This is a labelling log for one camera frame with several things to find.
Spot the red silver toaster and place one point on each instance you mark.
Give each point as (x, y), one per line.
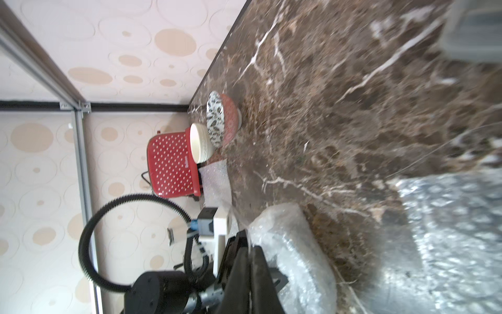
(172, 170)

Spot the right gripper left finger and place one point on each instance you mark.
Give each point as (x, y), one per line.
(237, 291)

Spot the plain cream bowl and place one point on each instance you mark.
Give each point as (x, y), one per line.
(201, 146)

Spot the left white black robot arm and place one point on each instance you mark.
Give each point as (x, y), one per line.
(158, 290)

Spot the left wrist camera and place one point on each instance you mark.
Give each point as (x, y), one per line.
(204, 239)

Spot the white green small device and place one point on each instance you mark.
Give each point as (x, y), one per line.
(472, 32)

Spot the diagonal aluminium frame bar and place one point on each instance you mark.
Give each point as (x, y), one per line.
(23, 49)

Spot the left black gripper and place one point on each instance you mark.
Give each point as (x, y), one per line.
(233, 245)

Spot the black white patterned bowl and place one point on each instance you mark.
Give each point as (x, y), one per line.
(224, 119)

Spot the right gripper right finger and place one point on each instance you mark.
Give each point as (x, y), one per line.
(264, 297)

